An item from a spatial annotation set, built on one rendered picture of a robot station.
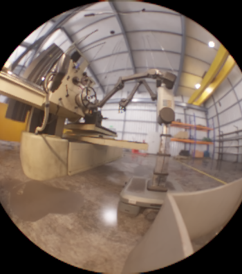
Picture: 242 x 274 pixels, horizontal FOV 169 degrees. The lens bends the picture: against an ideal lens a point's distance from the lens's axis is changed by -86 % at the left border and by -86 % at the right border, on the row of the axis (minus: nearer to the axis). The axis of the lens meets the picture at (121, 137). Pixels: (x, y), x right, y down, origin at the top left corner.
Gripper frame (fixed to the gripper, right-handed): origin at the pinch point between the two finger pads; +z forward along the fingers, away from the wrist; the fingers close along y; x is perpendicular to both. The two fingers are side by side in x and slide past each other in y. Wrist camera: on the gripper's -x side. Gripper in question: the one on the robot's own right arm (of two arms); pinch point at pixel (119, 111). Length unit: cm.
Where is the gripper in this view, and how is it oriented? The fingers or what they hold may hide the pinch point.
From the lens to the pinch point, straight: 122.0
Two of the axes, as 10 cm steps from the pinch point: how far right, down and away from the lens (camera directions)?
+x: 7.5, 5.8, -3.3
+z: -5.8, 8.1, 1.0
